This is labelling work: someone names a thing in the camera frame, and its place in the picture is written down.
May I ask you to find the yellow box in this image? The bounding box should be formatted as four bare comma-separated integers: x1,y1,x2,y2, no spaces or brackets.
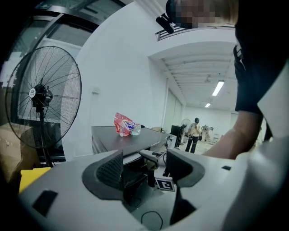
19,166,52,195

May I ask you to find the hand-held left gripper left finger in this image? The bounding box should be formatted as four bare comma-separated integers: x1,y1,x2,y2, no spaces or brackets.
19,150,154,231

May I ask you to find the red snack packet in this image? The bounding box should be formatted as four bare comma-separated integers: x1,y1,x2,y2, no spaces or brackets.
113,112,141,138

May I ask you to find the black pedestal fan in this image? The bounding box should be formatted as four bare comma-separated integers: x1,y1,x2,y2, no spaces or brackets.
5,46,82,168

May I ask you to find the dark grey washing machine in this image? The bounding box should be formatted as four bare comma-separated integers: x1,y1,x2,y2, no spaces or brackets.
91,125,171,163

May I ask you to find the small distant pedestal fan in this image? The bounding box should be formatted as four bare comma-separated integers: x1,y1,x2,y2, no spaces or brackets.
180,118,191,145

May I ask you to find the person's right forearm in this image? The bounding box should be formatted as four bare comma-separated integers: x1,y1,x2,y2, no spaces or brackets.
201,110,265,161

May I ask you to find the black head-mounted camera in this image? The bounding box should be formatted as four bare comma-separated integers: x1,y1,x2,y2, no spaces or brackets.
155,13,176,34

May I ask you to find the thin black cable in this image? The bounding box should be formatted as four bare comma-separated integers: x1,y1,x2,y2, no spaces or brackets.
140,210,163,231

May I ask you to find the person's black t-shirt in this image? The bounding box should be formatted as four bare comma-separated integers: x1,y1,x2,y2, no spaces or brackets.
233,0,289,115

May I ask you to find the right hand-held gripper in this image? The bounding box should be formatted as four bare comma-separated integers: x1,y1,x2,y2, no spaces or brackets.
138,149,176,192

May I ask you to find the black cabinet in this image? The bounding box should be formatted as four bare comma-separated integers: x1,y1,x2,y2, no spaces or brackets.
170,125,184,146

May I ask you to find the person's head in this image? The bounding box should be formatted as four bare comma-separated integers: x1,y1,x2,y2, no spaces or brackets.
165,0,239,29

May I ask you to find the pale translucent pouch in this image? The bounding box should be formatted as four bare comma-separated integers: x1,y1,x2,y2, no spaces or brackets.
130,123,142,136

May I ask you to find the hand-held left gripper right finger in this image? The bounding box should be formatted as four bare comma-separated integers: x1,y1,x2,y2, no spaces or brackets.
166,148,249,231

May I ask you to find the brown cardboard box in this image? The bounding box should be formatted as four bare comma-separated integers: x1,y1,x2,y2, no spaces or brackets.
0,123,42,185

